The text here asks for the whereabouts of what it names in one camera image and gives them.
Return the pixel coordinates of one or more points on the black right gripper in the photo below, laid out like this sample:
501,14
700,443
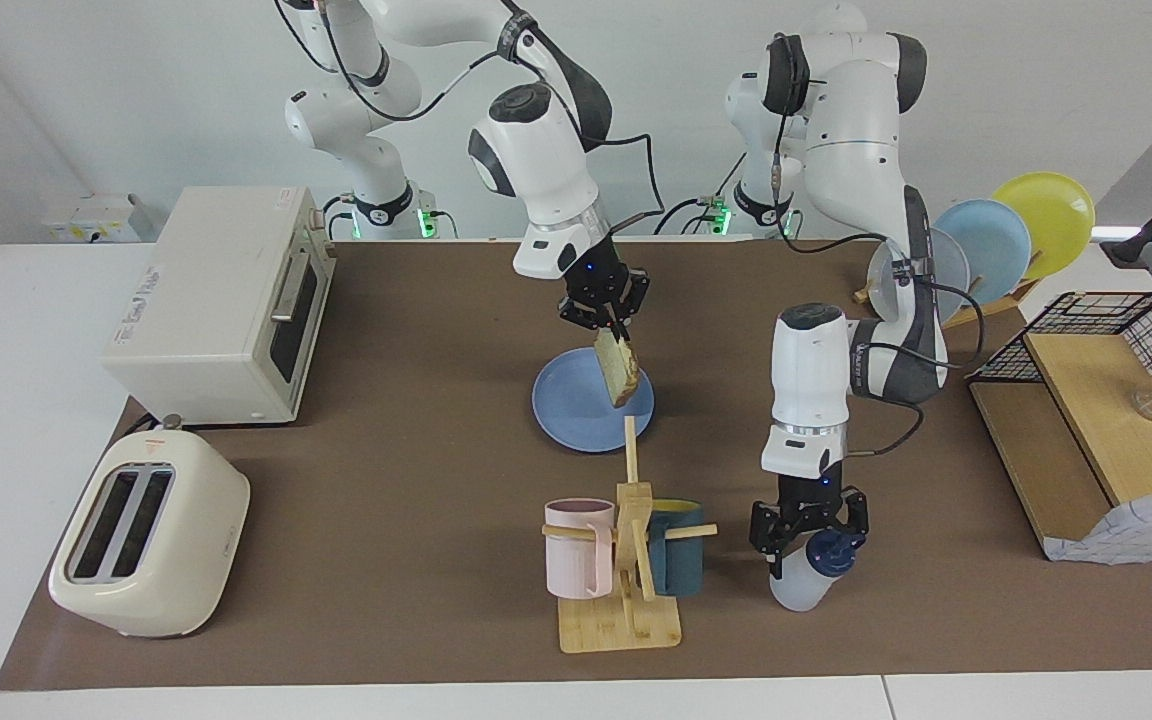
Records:
598,290

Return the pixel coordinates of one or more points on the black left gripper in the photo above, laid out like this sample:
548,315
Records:
811,495

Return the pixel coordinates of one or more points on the bread slice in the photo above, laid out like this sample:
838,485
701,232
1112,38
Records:
619,370

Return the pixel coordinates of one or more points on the white bottle with navy cap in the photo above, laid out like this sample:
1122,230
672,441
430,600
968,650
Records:
801,590

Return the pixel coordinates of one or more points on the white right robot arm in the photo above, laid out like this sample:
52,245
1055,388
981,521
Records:
536,150

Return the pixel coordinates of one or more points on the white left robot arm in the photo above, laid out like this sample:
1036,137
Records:
811,380

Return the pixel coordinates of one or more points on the wooden plate rack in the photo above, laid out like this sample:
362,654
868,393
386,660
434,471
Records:
986,305

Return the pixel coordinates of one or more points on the grey round plate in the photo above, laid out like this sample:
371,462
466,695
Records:
951,270

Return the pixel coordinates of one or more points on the light blue round plate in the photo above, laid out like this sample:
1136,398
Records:
991,245

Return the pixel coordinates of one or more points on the yellow round plate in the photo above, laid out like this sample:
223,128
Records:
1056,215

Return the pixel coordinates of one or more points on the teal mug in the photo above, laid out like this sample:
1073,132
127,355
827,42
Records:
676,565

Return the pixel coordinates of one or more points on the wooden mug tree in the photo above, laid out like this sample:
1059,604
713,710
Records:
626,625

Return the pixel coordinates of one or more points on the pink mug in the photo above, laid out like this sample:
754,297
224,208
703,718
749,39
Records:
576,560

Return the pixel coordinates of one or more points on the brown table mat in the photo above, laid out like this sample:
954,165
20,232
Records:
416,450

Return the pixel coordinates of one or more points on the white patterned cloth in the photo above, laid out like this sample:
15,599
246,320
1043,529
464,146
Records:
1126,530

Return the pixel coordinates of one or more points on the white toaster oven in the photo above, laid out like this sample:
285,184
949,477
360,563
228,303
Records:
206,320

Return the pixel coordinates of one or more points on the cream two-slot toaster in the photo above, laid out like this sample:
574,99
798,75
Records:
176,560

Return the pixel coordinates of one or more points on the white power box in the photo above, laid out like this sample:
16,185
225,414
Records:
86,220

